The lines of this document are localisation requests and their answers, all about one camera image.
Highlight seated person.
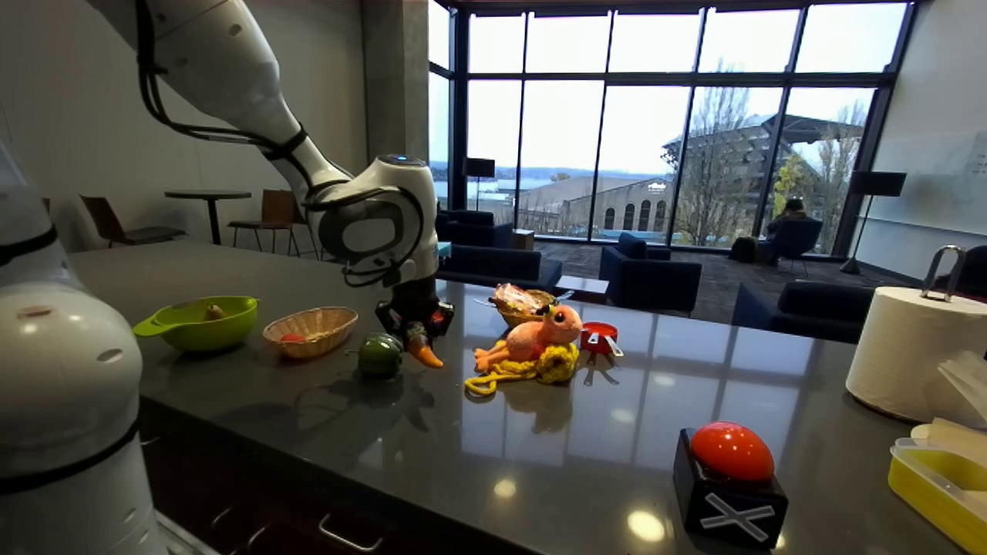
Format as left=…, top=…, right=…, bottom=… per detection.
left=766, top=194, right=827, bottom=263

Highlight yellow rubber toy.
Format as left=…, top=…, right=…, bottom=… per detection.
left=460, top=342, right=586, bottom=404

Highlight red button on black box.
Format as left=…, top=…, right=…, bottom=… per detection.
left=673, top=418, right=794, bottom=553

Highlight green toy bell pepper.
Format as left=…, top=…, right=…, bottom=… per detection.
left=355, top=329, right=406, bottom=382

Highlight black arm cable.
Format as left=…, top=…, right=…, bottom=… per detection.
left=133, top=0, right=311, bottom=159

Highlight peach plush toy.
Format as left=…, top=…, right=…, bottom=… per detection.
left=473, top=303, right=586, bottom=376

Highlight white paper towel roll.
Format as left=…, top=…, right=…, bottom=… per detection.
left=841, top=284, right=987, bottom=426

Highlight red plush toy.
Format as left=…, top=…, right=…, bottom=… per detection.
left=578, top=318, right=627, bottom=369

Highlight round dark cafe table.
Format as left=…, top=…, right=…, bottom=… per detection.
left=164, top=187, right=255, bottom=247

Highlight yellow plastic container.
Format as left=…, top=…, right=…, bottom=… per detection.
left=884, top=434, right=987, bottom=555

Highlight lime green plastic bowl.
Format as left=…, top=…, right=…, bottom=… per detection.
left=133, top=293, right=262, bottom=358

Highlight brown wooden chair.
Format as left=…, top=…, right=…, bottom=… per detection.
left=224, top=187, right=308, bottom=258

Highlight tan plush toy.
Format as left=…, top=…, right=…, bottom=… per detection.
left=488, top=279, right=564, bottom=328

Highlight silver drawer handle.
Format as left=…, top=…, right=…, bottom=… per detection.
left=315, top=513, right=389, bottom=555

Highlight white plastic lid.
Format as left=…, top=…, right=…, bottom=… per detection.
left=908, top=347, right=987, bottom=456

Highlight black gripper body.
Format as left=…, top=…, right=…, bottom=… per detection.
left=372, top=275, right=457, bottom=340

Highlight black speaker on stand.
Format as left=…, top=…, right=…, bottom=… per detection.
left=463, top=154, right=499, bottom=225
left=841, top=169, right=910, bottom=277

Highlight low coffee table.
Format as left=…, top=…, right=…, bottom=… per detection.
left=551, top=270, right=615, bottom=303

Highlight dark blue sofa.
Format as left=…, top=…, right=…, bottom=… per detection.
left=595, top=231, right=708, bottom=313
left=435, top=206, right=569, bottom=290
left=730, top=279, right=876, bottom=345

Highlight orange toy carrot green leaves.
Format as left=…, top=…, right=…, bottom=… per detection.
left=403, top=322, right=447, bottom=372

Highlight brown lounge chair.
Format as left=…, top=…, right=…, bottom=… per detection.
left=78, top=194, right=180, bottom=249

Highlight woven wicker basket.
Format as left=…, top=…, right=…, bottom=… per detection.
left=260, top=303, right=365, bottom=364

